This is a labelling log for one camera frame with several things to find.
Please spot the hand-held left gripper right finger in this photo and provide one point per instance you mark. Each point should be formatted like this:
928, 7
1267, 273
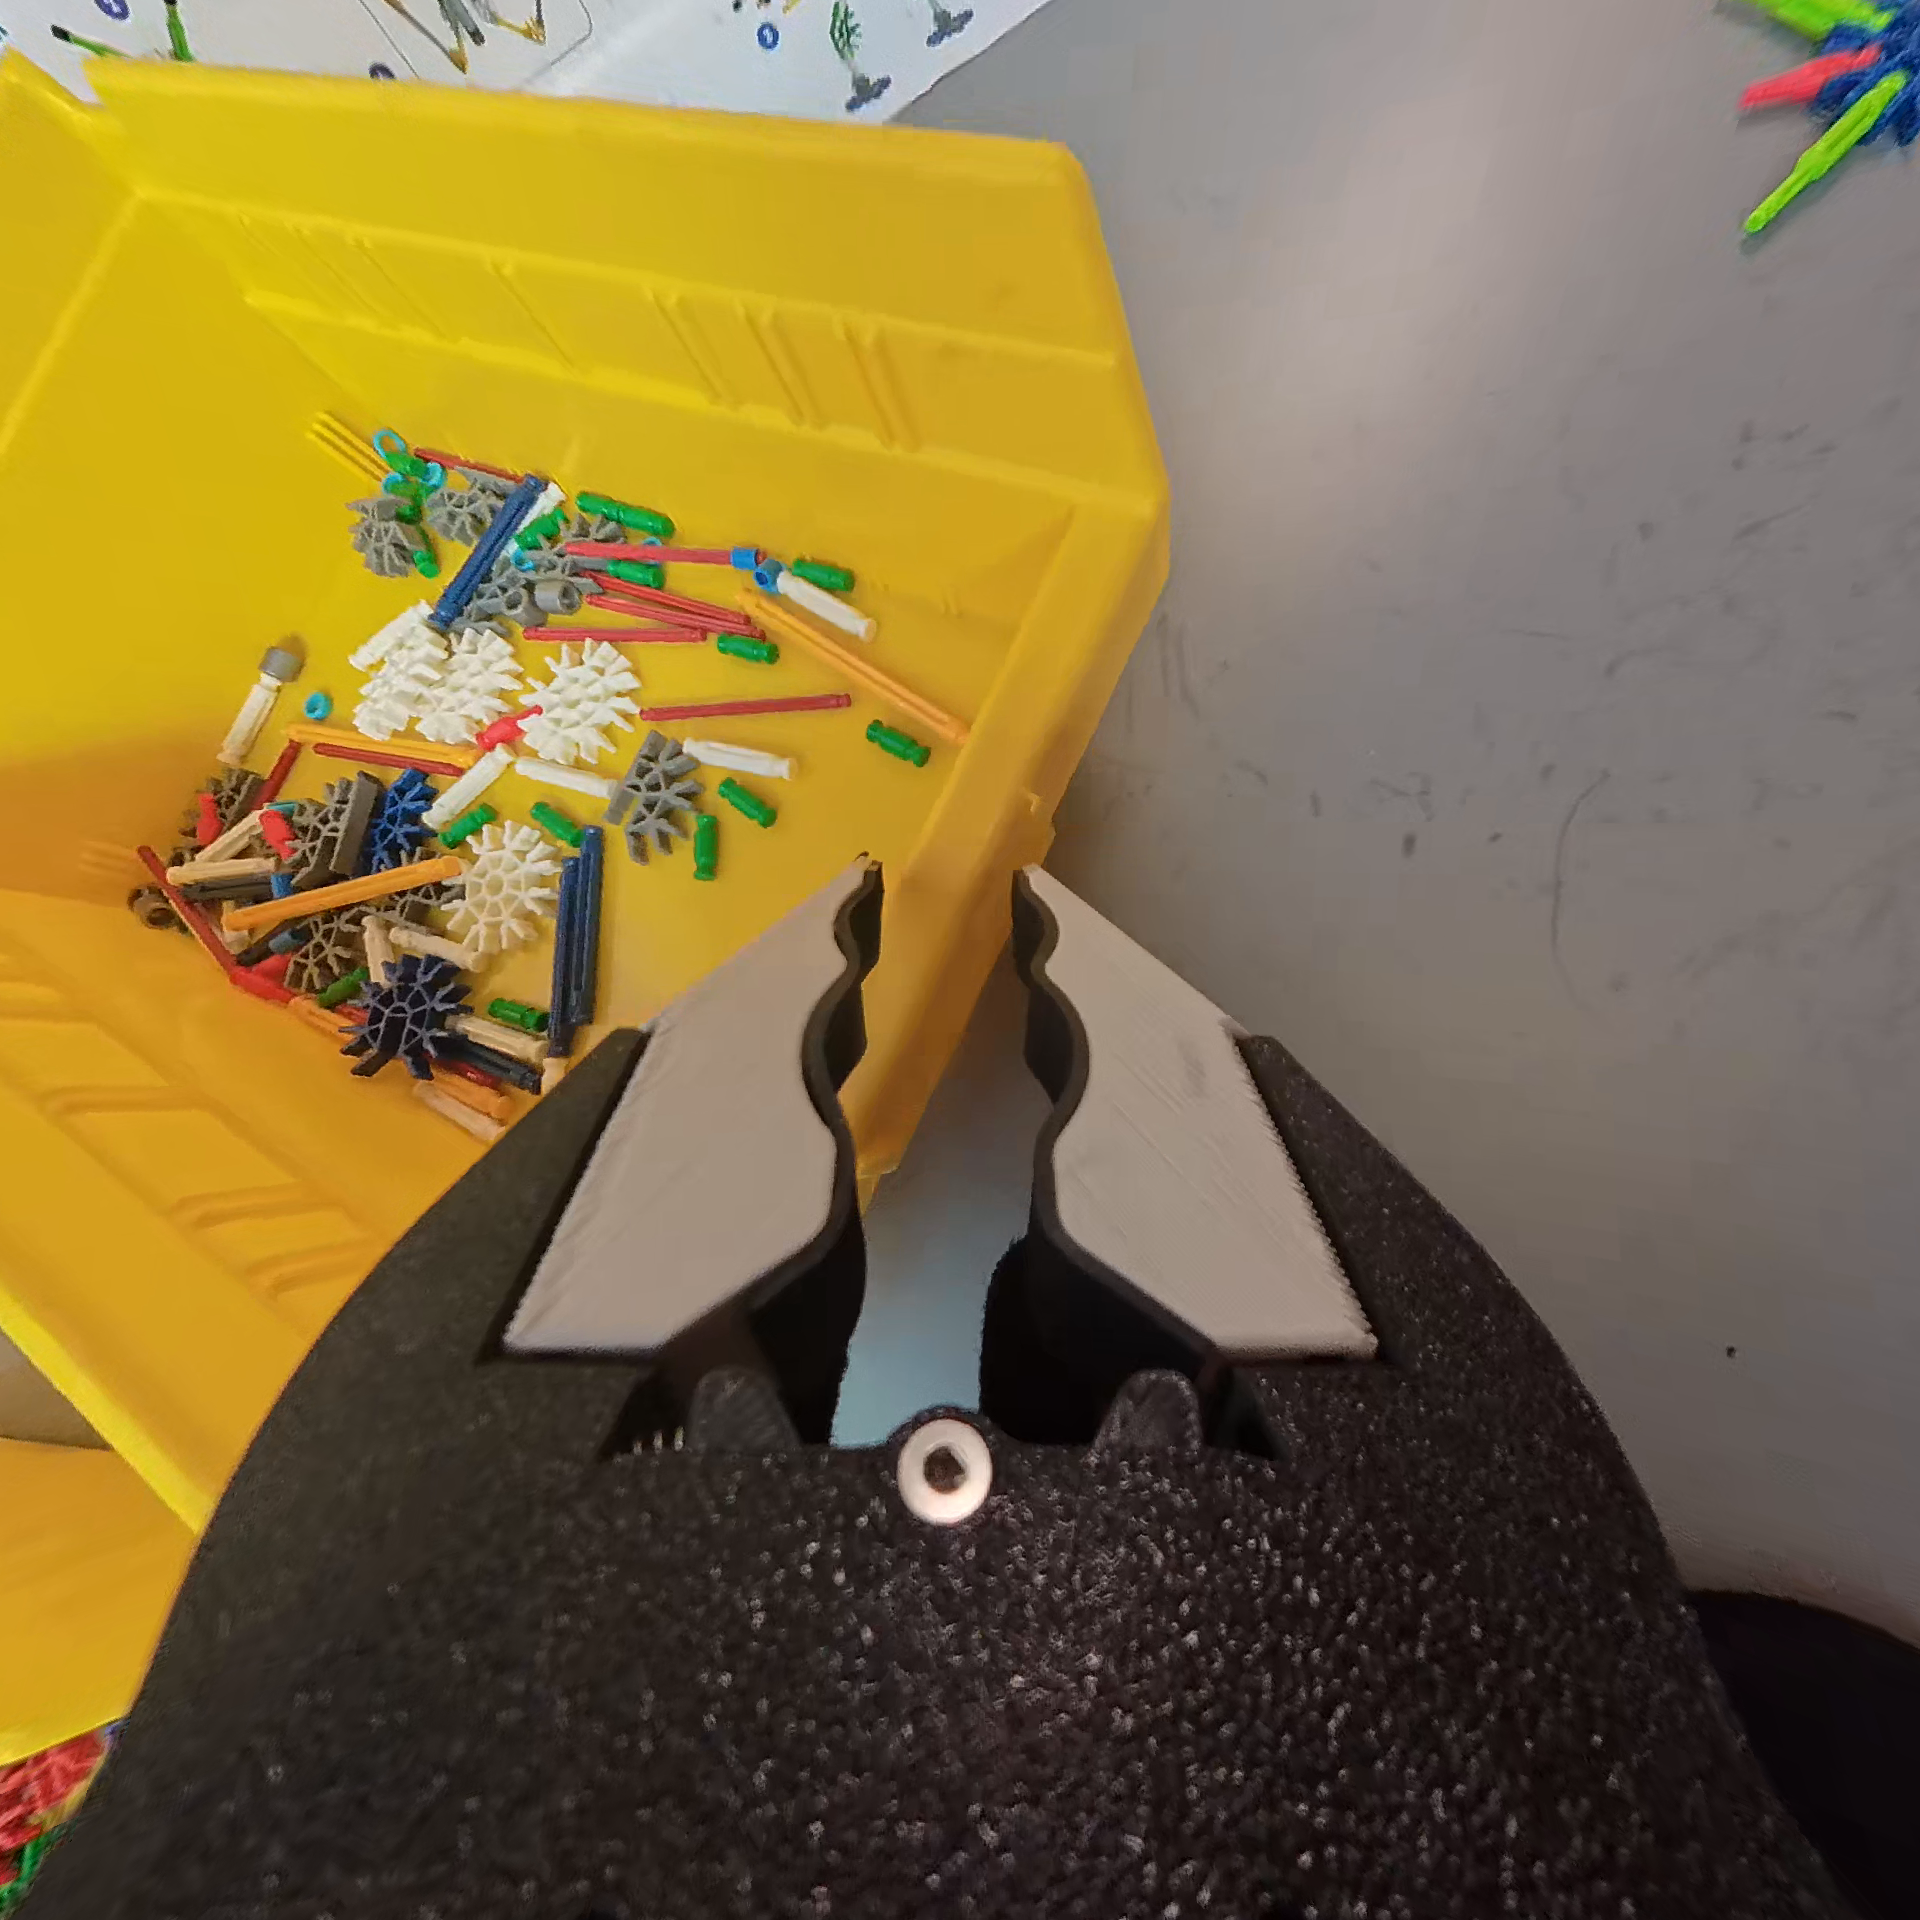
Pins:
1201, 1184

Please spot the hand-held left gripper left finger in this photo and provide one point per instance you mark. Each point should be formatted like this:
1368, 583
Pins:
690, 1184

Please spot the yellow storage bin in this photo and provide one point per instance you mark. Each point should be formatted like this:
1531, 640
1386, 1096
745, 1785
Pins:
76, 1575
180, 450

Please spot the light green toy rod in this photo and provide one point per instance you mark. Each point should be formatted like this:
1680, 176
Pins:
1800, 15
1823, 159

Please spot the red short toy rod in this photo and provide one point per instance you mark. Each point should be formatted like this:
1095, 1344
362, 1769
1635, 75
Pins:
1809, 78

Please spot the blue toy connector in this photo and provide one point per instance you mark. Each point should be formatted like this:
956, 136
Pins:
1885, 99

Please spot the grey desk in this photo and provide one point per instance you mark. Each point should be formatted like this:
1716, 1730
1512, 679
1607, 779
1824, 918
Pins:
1500, 750

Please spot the pile of toy parts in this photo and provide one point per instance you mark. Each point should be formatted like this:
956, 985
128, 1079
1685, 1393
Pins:
570, 705
44, 1793

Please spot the printed instruction sheet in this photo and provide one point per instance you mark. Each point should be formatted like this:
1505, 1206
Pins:
299, 30

